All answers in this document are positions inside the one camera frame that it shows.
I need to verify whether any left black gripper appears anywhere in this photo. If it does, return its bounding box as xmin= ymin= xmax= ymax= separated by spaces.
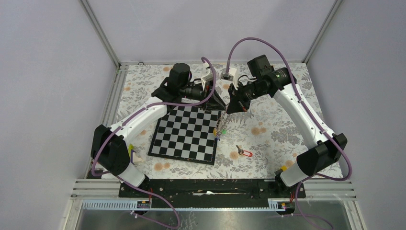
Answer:
xmin=180 ymin=80 xmax=226 ymax=111

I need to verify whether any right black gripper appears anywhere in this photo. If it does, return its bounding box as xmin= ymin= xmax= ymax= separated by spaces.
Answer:
xmin=226 ymin=79 xmax=267 ymax=115

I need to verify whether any key organiser with rings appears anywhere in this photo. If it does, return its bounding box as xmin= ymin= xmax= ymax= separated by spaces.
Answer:
xmin=213 ymin=111 xmax=228 ymax=140

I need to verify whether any key with red tag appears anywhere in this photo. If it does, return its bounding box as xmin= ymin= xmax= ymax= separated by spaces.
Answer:
xmin=236 ymin=145 xmax=253 ymax=157

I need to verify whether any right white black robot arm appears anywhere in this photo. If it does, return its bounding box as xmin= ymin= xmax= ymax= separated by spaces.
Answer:
xmin=226 ymin=55 xmax=348 ymax=197

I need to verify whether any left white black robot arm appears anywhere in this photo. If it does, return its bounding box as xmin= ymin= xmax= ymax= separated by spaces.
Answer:
xmin=90 ymin=58 xmax=225 ymax=197

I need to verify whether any black white chessboard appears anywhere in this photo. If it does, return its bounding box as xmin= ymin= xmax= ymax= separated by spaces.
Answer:
xmin=147 ymin=107 xmax=221 ymax=165

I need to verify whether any floral patterned table mat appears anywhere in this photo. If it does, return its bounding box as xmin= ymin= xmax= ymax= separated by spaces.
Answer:
xmin=115 ymin=63 xmax=323 ymax=179

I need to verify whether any small white yellow block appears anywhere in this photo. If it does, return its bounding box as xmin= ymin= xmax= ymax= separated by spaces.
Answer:
xmin=128 ymin=144 xmax=144 ymax=164

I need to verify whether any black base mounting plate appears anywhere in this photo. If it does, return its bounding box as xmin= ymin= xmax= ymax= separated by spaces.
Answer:
xmin=118 ymin=177 xmax=307 ymax=209

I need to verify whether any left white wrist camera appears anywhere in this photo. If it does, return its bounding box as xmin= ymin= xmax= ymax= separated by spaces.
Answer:
xmin=200 ymin=63 xmax=215 ymax=92

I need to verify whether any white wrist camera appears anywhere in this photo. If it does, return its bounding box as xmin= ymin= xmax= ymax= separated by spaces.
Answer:
xmin=200 ymin=63 xmax=215 ymax=92
xmin=221 ymin=67 xmax=238 ymax=88

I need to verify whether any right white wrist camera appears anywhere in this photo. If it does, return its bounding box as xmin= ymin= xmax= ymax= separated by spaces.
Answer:
xmin=221 ymin=67 xmax=238 ymax=88

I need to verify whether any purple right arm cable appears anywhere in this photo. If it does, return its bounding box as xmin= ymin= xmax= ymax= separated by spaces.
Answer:
xmin=226 ymin=37 xmax=353 ymax=230

